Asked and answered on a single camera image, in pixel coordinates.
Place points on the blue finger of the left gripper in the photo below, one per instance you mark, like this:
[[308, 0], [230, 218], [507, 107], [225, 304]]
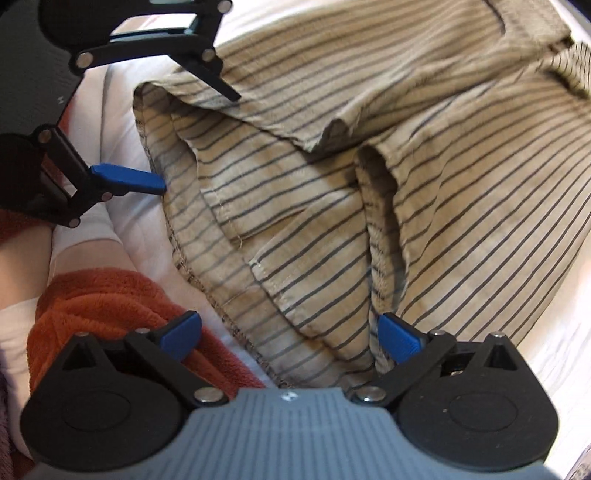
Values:
[[92, 184]]

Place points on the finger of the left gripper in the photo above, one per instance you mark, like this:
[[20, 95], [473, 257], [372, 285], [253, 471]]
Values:
[[190, 47]]

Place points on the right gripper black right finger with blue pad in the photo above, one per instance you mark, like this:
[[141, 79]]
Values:
[[476, 405]]

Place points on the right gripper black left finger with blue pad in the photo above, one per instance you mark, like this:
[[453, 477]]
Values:
[[108, 404]]

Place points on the beige striped shirt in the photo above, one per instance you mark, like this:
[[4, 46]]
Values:
[[426, 158]]

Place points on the orange fleece sleeve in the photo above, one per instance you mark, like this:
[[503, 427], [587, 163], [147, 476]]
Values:
[[56, 282]]

